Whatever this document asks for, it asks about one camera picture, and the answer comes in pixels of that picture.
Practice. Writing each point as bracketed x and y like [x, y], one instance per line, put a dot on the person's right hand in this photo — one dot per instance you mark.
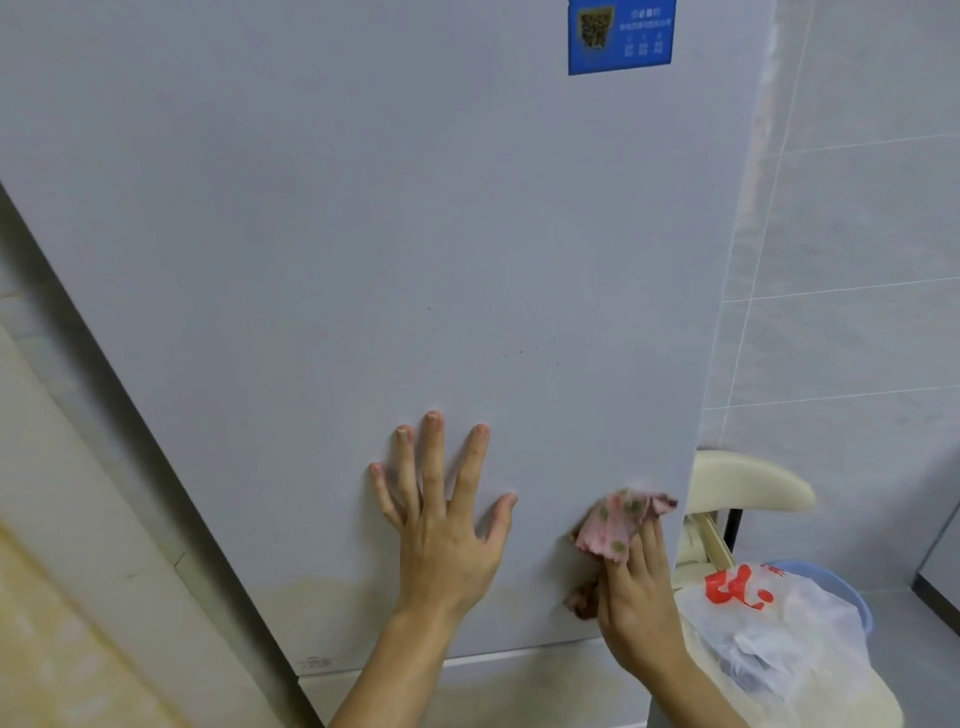
[637, 600]

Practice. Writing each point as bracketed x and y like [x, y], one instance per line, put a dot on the person's left hand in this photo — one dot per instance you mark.
[439, 547]

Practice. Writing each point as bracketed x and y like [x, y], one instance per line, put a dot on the person's left thumb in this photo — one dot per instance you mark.
[501, 517]

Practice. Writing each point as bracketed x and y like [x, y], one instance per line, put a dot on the person's left middle finger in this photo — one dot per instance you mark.
[433, 457]

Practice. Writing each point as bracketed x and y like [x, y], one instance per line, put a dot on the person's right fingers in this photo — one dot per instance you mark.
[643, 551]

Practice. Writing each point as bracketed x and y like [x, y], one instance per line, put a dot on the person's left little finger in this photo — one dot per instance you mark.
[385, 495]

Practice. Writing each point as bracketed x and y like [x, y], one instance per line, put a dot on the pink spotted cleaning cloth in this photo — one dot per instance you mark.
[619, 525]

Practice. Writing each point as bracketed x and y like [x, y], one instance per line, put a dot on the person's left forearm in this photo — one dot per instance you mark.
[386, 671]

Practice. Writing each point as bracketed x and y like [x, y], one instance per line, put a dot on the person's right forearm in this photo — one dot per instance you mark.
[694, 694]

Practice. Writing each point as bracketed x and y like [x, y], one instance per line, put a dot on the cream plastic chair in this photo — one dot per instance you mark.
[739, 502]

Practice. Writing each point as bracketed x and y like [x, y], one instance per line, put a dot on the white plastic bag red print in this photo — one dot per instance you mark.
[780, 630]

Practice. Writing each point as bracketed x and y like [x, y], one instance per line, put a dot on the white refrigerator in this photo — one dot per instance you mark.
[360, 300]

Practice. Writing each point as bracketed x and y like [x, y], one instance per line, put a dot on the blue plastic basin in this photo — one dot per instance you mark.
[840, 592]

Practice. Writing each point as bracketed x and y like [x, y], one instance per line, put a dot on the blue sticker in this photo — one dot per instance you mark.
[622, 34]

